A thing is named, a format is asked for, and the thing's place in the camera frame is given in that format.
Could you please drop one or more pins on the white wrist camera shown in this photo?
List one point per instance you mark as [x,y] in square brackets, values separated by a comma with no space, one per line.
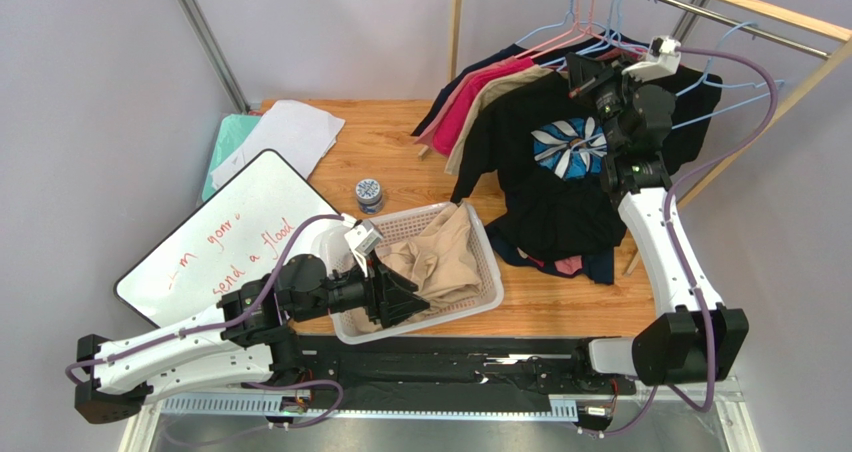
[661,60]
[362,239]

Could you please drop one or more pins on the white paper sheets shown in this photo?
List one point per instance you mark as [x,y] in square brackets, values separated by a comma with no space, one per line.
[300,133]

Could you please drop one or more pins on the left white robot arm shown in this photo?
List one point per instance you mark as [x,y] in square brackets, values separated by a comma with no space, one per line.
[246,338]

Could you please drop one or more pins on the metal corner post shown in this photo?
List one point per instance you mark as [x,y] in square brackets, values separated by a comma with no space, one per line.
[214,53]

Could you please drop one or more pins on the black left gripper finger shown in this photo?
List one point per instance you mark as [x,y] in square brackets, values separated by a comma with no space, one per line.
[395,312]
[391,281]

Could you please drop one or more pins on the beige t shirt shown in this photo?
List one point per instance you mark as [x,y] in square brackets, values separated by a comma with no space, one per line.
[439,265]

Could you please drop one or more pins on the white plastic perforated basket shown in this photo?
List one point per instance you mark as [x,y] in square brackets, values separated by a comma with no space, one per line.
[426,271]

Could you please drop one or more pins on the teal folder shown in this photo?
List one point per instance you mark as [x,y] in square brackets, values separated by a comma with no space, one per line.
[232,131]

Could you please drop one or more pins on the tan t shirt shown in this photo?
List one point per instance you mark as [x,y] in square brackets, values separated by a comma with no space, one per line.
[493,90]

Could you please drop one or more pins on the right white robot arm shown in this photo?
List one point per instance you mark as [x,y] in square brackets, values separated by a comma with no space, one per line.
[695,338]

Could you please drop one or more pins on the white board black frame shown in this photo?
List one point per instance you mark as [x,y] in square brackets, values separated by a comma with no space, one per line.
[235,237]

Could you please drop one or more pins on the magenta t shirt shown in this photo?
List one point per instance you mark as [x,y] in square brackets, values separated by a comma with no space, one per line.
[448,125]

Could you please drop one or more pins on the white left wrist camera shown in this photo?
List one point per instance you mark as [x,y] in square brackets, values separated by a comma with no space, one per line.
[362,239]

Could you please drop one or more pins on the black daisy print t shirt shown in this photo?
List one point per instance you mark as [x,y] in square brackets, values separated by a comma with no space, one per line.
[547,151]

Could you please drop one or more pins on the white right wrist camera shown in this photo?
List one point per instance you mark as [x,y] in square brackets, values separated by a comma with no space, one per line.
[661,60]

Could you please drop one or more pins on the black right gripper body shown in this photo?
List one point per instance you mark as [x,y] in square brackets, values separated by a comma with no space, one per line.
[592,80]

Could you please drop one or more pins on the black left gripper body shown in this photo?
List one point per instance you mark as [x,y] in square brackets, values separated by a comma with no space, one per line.
[371,293]

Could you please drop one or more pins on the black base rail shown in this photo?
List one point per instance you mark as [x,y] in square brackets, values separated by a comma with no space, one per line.
[447,374]

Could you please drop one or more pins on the pink wire hanger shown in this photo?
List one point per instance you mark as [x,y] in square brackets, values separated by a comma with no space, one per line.
[579,27]

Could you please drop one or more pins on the wooden clothes rack frame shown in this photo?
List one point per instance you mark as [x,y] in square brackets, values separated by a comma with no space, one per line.
[696,9]

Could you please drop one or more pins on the blue white round tin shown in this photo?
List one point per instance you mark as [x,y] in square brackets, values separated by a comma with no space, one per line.
[369,196]

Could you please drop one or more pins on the navy t shirt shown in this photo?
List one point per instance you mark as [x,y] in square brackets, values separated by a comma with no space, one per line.
[598,267]

